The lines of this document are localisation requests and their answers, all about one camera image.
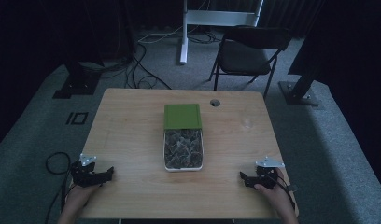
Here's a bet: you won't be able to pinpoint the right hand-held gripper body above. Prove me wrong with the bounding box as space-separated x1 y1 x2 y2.
254 156 286 190

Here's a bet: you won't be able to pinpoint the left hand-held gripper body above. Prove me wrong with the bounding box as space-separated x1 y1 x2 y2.
69 153 103 189

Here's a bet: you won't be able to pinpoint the person's right hand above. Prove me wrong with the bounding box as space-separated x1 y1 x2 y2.
253 167 293 217

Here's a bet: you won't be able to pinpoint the person's left hand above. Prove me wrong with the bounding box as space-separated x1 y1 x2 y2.
64 182 100 217

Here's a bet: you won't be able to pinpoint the white rectangular box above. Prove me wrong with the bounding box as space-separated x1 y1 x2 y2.
162 127 205 173

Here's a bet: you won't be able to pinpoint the pile of tea bags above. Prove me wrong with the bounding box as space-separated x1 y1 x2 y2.
164 128 203 169

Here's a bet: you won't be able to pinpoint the green sliding box lid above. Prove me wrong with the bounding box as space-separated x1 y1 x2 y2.
162 103 203 131

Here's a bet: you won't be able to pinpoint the black folding chair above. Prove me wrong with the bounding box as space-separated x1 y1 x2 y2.
208 25 293 99

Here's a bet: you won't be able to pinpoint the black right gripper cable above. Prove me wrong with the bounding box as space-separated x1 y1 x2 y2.
274 173 299 211

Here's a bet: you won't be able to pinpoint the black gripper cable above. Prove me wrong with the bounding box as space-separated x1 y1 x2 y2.
274 173 299 211
44 151 75 224

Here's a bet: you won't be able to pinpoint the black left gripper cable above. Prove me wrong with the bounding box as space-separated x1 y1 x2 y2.
44 151 75 224

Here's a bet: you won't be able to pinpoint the black stand with base plate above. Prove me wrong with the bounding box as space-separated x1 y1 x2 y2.
277 70 321 107
51 61 103 100

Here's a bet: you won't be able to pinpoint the black floor cables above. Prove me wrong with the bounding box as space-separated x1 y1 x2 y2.
79 29 222 91

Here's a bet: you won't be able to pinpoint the white floor cable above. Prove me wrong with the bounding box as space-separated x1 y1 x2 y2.
137 0 211 45

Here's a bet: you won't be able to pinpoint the white metal desk frame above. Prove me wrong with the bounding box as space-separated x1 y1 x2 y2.
179 0 265 65

